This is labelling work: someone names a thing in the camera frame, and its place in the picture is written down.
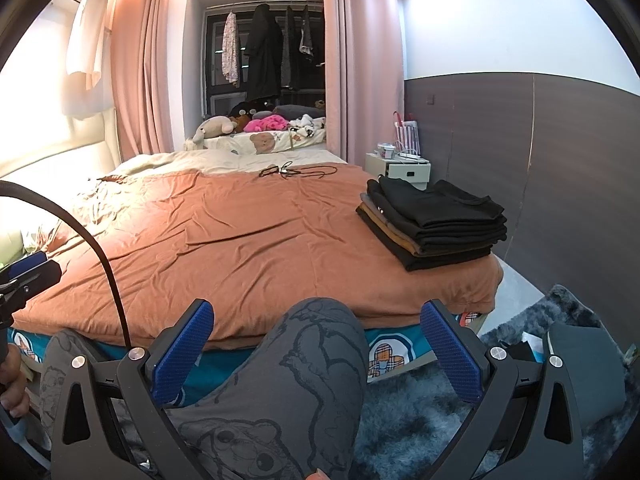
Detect floral hanging garment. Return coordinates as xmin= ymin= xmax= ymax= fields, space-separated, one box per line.
xmin=221 ymin=10 xmax=241 ymax=86

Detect dark grey pillow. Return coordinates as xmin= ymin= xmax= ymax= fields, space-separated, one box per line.
xmin=272 ymin=104 xmax=326 ymax=121

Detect grey hanging garment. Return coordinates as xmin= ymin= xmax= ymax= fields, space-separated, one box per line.
xmin=280 ymin=6 xmax=301 ymax=92

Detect cream quilt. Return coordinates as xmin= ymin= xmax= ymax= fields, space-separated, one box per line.
xmin=117 ymin=149 xmax=348 ymax=176

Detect stack of folded clothes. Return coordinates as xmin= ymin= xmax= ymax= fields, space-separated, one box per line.
xmin=356 ymin=176 xmax=508 ymax=272

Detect orange-brown blanket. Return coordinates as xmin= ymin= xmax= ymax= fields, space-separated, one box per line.
xmin=10 ymin=162 xmax=503 ymax=351

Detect person's grey printed pants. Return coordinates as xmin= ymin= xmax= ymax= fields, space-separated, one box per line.
xmin=37 ymin=296 xmax=371 ymax=480

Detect black hanging coat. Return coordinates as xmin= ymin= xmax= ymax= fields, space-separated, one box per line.
xmin=243 ymin=4 xmax=284 ymax=103

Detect black and white patterned cloth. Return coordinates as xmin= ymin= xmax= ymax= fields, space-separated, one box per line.
xmin=290 ymin=115 xmax=326 ymax=138

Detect striped gift bag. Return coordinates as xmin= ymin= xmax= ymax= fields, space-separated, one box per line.
xmin=394 ymin=111 xmax=422 ymax=157

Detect cream padded headboard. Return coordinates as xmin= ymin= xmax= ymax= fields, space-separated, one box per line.
xmin=0 ymin=105 xmax=118 ymax=186

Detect white hanging shirt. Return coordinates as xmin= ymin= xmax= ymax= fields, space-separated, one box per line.
xmin=65 ymin=0 xmax=111 ymax=91

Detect cream plush toy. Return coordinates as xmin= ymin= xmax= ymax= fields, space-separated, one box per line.
xmin=184 ymin=116 xmax=238 ymax=151

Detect pink cloth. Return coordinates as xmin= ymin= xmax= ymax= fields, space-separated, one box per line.
xmin=250 ymin=115 xmax=289 ymax=133

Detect grey-blue shaggy rug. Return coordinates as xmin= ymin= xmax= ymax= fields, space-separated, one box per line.
xmin=350 ymin=285 xmax=640 ymax=480

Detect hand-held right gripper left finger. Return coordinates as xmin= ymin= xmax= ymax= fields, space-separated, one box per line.
xmin=50 ymin=299 xmax=217 ymax=480

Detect person's left hand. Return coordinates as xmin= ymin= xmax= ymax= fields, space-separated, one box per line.
xmin=0 ymin=345 xmax=32 ymax=418

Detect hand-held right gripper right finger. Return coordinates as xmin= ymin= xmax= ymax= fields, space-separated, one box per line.
xmin=419 ymin=299 xmax=583 ymax=480

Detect white nightstand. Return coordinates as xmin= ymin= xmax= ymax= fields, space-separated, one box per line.
xmin=364 ymin=152 xmax=432 ymax=191

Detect black sleeveless shirt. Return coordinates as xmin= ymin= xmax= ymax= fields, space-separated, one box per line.
xmin=366 ymin=175 xmax=507 ymax=226

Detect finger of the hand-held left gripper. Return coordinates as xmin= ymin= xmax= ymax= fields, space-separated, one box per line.
xmin=0 ymin=251 xmax=49 ymax=281
xmin=0 ymin=260 xmax=63 ymax=311

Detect dark hanging garment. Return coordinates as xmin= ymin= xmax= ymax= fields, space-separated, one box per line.
xmin=299 ymin=6 xmax=316 ymax=57

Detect thin black cord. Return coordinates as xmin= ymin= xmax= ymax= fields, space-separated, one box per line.
xmin=287 ymin=166 xmax=338 ymax=180

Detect patterned white blanket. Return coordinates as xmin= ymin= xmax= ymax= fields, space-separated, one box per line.
xmin=205 ymin=129 xmax=328 ymax=157

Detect pink curtain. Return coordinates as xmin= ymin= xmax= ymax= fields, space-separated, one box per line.
xmin=322 ymin=0 xmax=406 ymax=161
xmin=110 ymin=0 xmax=193 ymax=161

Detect black cable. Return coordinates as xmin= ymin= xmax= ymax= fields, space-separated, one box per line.
xmin=0 ymin=180 xmax=135 ymax=353

